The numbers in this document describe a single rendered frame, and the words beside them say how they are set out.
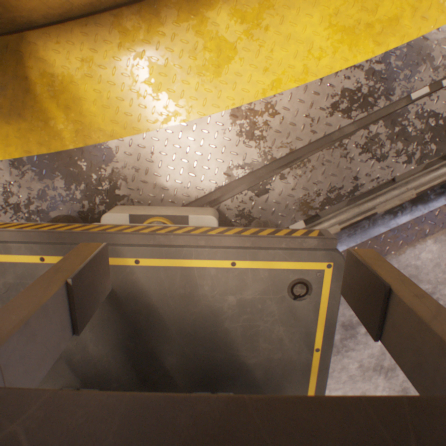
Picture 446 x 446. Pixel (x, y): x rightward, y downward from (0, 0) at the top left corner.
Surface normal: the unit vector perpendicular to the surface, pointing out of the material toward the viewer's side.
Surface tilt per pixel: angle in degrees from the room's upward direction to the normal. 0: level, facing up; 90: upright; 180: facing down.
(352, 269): 90
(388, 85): 0
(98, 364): 0
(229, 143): 0
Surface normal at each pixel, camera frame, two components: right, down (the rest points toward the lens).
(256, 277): 0.00, 0.29
